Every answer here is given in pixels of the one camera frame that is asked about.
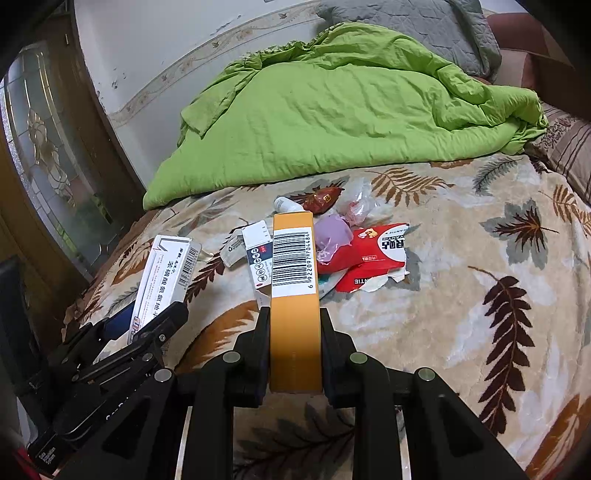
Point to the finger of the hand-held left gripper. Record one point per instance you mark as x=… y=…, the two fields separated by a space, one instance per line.
x=168 y=316
x=121 y=319

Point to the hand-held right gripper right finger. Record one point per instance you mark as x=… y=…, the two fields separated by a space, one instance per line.
x=328 y=364

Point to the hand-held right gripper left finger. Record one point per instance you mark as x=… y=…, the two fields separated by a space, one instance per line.
x=258 y=364

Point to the long white medicine box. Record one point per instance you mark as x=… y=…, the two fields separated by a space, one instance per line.
x=161 y=272

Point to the orange barcode box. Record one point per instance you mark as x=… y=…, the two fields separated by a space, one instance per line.
x=295 y=332

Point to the white plastic wrapper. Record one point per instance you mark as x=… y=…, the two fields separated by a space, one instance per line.
x=234 y=251

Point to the clear plastic bag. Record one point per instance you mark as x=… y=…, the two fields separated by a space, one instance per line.
x=362 y=205

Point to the small white box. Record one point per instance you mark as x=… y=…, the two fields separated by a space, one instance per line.
x=257 y=258

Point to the torn red packet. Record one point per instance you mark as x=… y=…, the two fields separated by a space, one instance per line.
x=378 y=258

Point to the purple plastic bag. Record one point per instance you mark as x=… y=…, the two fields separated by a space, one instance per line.
x=332 y=233

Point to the leaf-print blanket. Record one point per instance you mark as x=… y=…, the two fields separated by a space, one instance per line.
x=461 y=277

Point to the white small bottle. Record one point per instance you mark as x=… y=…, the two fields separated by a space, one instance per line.
x=286 y=204

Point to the red-brown snack packet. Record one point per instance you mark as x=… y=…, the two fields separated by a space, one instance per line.
x=321 y=199

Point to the wooden glass door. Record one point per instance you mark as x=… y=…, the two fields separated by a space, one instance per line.
x=46 y=138

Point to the green quilt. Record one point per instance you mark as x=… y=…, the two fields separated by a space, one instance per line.
x=323 y=115

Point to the brown striped pillow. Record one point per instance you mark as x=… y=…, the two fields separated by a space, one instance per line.
x=568 y=143

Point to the grey quilted pillow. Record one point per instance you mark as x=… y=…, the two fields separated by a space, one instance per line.
x=415 y=27

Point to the brown padded headboard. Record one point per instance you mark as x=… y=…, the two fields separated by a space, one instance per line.
x=517 y=69

